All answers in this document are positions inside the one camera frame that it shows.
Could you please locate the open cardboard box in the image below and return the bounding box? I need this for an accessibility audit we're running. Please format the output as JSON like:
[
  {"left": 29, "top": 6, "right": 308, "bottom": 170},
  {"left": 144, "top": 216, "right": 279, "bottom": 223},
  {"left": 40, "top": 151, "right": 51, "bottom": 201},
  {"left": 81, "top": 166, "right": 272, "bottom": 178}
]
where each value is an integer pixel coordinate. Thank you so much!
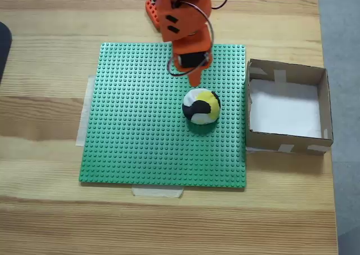
[{"left": 245, "top": 58, "right": 334, "bottom": 156}]

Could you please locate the green studded baseplate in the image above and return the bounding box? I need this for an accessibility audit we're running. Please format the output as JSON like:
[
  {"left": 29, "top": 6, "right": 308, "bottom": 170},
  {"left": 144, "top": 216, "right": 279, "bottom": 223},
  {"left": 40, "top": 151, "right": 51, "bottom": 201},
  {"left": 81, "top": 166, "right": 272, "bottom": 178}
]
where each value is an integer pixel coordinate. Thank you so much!
[{"left": 78, "top": 42, "right": 248, "bottom": 189}]

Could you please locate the white black yellow soft ball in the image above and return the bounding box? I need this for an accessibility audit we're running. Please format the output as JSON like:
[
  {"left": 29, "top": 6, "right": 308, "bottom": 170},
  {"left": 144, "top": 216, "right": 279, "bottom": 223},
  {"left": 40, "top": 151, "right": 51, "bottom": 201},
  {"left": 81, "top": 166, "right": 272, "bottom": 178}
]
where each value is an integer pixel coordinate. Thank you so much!
[{"left": 182, "top": 88, "right": 221, "bottom": 125}]

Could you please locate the black rounded object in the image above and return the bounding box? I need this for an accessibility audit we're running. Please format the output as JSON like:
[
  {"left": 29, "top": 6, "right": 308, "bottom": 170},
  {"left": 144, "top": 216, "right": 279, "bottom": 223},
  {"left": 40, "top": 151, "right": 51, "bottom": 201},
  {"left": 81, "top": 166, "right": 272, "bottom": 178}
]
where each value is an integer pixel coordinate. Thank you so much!
[{"left": 0, "top": 21, "right": 14, "bottom": 84}]

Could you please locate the white paper sheet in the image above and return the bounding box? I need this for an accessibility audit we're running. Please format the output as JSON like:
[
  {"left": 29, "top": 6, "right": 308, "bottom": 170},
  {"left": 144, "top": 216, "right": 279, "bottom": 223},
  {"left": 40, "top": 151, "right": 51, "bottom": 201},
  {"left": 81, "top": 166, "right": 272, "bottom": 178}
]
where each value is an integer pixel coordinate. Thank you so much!
[{"left": 249, "top": 79, "right": 323, "bottom": 139}]

